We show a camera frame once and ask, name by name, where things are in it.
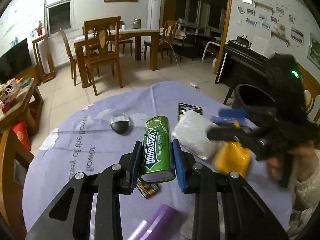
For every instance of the white tissue pack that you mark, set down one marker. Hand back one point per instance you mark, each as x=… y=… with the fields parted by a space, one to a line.
x=192 y=130

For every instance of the white wall radiator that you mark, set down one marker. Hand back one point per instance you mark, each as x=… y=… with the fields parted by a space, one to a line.
x=61 y=52

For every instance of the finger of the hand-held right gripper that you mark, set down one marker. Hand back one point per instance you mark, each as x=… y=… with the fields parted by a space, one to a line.
x=230 y=133
x=232 y=113

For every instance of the white sheet music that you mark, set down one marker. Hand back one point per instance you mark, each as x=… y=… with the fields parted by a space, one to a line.
x=262 y=46

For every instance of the purple tube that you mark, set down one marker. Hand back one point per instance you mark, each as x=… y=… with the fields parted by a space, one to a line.
x=160 y=220

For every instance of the black flat packet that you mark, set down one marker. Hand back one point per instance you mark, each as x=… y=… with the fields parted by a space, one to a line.
x=185 y=107

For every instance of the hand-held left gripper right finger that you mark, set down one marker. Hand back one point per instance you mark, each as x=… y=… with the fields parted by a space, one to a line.
x=178 y=165

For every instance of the wooden dining chair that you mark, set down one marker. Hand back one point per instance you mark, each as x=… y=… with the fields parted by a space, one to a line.
x=68 y=52
x=167 y=35
x=125 y=42

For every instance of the purple printed tablecloth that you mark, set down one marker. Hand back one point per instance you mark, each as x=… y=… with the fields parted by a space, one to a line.
x=87 y=130

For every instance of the wooden dining table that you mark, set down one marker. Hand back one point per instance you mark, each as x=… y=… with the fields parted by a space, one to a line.
x=140 y=35

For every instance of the white plastic chair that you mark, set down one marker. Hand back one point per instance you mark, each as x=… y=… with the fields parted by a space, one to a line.
x=210 y=48

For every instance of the black television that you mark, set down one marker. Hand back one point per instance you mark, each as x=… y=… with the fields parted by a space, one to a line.
x=13 y=60

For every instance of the white framed window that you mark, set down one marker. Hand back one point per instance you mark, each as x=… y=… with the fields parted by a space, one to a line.
x=58 y=15

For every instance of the framed landscape picture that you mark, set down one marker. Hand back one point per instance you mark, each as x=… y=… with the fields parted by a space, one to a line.
x=314 y=47

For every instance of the red paper bag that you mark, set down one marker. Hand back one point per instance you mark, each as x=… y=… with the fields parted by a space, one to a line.
x=22 y=135

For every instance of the black trash bin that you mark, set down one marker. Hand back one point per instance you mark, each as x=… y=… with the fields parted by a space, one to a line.
x=250 y=95

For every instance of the group of wall photos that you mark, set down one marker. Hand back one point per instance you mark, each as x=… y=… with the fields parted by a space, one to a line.
x=266 y=25

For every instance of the yellow foil pouch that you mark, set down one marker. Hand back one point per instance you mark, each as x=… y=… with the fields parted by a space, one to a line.
x=232 y=160

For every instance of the green gum tin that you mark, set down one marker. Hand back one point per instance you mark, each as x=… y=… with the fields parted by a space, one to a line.
x=155 y=150

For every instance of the wooden coffee table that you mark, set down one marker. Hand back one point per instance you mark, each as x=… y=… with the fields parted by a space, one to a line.
x=20 y=105

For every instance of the wooden sofa frame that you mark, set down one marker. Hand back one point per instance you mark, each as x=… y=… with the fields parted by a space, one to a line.
x=10 y=167

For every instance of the black and silver oval object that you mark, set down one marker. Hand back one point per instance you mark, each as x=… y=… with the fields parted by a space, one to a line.
x=120 y=126

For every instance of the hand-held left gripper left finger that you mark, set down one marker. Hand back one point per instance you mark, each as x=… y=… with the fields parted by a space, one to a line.
x=135 y=167

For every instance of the wooden chair with oval back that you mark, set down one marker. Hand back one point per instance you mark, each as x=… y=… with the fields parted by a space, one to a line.
x=102 y=60

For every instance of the white standing air conditioner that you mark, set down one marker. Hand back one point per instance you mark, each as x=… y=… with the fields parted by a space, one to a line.
x=155 y=12

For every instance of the white and red basket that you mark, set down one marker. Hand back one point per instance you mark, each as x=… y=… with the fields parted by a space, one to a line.
x=8 y=92

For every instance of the person's right forearm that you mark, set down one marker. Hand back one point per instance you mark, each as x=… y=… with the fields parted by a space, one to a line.
x=308 y=195

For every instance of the black handbag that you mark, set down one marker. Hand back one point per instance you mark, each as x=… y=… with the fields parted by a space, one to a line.
x=241 y=40

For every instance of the green flat box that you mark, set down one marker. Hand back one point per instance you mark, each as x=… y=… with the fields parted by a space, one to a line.
x=25 y=82

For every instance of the tall wooden plant stand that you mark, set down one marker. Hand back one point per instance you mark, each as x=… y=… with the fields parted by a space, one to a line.
x=43 y=60

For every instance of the black piano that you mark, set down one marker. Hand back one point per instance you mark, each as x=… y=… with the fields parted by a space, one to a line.
x=242 y=62

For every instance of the wooden television cabinet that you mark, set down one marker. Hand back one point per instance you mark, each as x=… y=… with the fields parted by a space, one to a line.
x=33 y=75

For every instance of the wooden door frame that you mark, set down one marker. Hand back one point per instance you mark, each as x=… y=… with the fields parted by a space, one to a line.
x=228 y=30

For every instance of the person's right hand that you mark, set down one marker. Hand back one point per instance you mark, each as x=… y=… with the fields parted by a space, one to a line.
x=303 y=157

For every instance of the small black yellow packet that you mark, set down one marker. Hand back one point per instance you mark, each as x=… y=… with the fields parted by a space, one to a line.
x=148 y=191

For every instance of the white floor plug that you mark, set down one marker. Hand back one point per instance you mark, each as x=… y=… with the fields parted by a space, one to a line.
x=194 y=85

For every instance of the metal kettle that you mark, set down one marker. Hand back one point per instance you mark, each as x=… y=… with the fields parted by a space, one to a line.
x=137 y=23

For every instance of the red flower vase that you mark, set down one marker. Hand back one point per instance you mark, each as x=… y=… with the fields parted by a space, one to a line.
x=39 y=30

